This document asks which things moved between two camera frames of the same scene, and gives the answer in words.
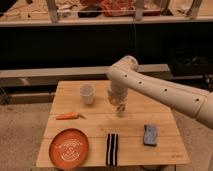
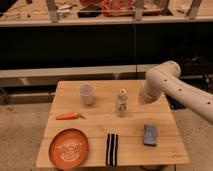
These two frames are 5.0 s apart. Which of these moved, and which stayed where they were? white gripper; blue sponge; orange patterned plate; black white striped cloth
Moved: white gripper
Stayed: blue sponge; orange patterned plate; black white striped cloth
